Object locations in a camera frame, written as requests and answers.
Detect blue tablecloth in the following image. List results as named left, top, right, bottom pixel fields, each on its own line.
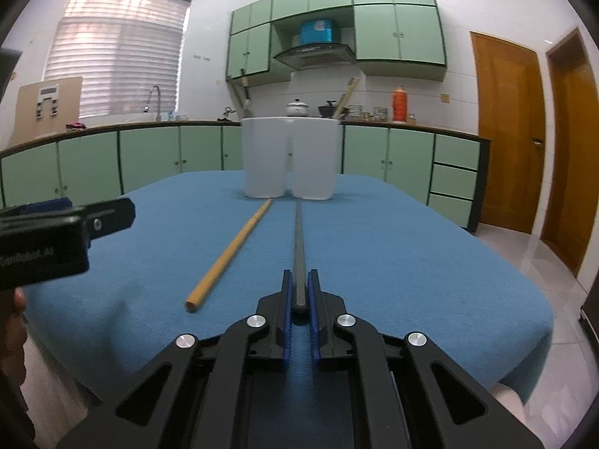
left=21, top=171, right=555, bottom=405

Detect range hood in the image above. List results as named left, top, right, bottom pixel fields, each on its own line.
left=273, top=43, right=356, bottom=71

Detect wooden chopstick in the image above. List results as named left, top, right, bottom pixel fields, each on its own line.
left=185, top=198, right=274, bottom=313

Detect wooden rolling pin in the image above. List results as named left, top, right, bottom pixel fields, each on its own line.
left=331, top=77, right=361, bottom=120

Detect green base cabinets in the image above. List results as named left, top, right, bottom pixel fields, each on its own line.
left=0, top=120, right=492, bottom=235

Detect dark chair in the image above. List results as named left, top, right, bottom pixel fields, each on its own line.
left=579, top=276, right=599, bottom=333

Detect row of glass jars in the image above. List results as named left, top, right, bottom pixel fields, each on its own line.
left=349, top=104, right=389, bottom=122

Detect white utensil holder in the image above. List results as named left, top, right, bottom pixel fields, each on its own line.
left=240, top=117, right=341, bottom=200

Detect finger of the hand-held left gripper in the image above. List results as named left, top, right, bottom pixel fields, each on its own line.
left=82, top=198, right=136, bottom=244
left=25, top=199, right=73, bottom=212

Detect wooden door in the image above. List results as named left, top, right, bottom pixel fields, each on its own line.
left=540, top=27, right=599, bottom=278
left=469, top=30, right=546, bottom=235

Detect black wok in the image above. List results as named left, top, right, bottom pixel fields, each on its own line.
left=318, top=100, right=351, bottom=119

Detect green wall cabinets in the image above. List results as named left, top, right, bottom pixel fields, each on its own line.
left=226, top=0, right=447, bottom=86

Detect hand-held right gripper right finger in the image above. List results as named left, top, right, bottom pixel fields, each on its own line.
left=306, top=269, right=541, bottom=449

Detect window blinds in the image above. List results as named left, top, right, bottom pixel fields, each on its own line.
left=43, top=0, right=192, bottom=117

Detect cardboard box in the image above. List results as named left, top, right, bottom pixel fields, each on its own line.
left=12, top=77, right=84, bottom=148

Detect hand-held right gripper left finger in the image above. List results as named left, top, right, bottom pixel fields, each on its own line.
left=58, top=269, right=300, bottom=449

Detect blue box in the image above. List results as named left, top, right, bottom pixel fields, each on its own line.
left=299, top=19, right=338, bottom=45

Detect orange thermos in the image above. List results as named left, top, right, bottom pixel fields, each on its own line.
left=392, top=85, right=408, bottom=123

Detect dark chopstick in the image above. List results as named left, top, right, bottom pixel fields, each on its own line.
left=290, top=200, right=310, bottom=314

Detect metal faucet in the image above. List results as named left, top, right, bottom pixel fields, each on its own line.
left=144, top=85, right=162, bottom=122

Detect person's left hand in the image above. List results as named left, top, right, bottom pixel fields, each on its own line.
left=0, top=285, right=30, bottom=384

